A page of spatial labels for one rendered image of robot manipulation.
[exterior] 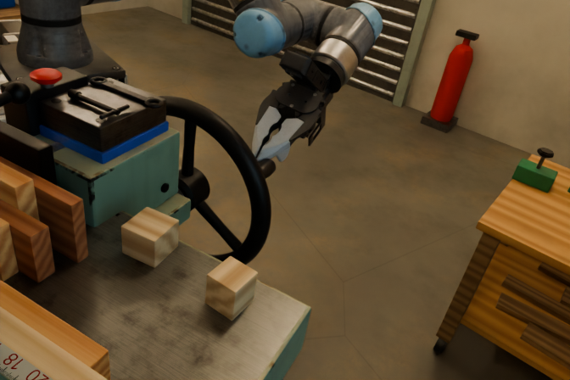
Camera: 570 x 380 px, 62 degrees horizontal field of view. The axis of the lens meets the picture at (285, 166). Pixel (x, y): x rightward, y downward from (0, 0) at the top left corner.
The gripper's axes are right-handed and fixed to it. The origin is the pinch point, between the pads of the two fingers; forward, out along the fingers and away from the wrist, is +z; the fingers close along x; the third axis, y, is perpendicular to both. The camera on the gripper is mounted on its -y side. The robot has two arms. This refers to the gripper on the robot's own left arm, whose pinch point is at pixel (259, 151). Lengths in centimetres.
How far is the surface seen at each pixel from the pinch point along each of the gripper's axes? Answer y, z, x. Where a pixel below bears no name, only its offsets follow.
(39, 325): -24.5, 32.5, -5.3
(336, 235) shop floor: 125, -45, 4
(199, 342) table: -17.9, 27.1, -13.8
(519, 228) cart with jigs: 60, -45, -47
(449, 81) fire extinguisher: 164, -184, 0
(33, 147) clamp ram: -23.8, 21.9, 7.2
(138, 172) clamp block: -14.4, 16.3, 3.5
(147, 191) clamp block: -11.1, 16.7, 3.3
